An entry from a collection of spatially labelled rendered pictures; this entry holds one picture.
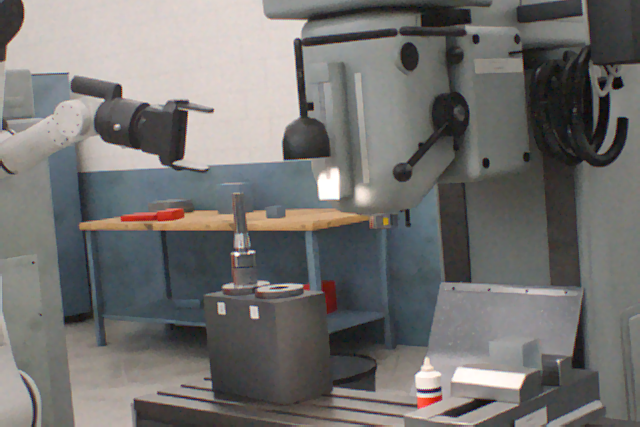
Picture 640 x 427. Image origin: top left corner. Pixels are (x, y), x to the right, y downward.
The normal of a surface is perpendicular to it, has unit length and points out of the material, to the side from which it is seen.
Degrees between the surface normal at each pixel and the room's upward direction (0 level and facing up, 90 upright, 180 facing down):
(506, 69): 90
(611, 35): 90
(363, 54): 90
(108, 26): 90
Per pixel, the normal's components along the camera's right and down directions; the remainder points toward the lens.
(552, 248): -0.66, 0.10
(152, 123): -0.41, 0.19
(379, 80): -0.04, 0.06
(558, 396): 0.72, -0.03
